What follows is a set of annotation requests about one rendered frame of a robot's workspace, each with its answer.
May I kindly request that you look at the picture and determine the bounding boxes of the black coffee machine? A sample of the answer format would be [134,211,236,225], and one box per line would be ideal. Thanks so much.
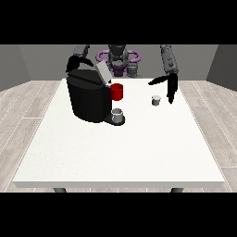
[66,68,126,127]

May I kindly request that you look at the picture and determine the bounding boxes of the pale grey machine lid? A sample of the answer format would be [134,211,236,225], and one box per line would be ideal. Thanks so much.
[94,60,113,84]

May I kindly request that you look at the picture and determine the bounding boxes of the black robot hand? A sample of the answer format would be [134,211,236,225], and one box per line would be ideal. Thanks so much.
[65,55,94,74]
[147,72,180,106]

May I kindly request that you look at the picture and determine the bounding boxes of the red pod holder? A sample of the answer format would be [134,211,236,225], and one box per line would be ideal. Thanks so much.
[110,82,124,102]

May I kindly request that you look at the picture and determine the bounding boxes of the grey robot trunk purple rings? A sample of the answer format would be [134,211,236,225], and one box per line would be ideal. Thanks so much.
[95,44,143,80]

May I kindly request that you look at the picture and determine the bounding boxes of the small grey cup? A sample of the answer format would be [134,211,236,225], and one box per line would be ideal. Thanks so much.
[111,108,124,124]

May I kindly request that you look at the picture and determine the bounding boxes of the small grey coffee pod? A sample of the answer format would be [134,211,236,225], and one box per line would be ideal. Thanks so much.
[151,94,162,106]

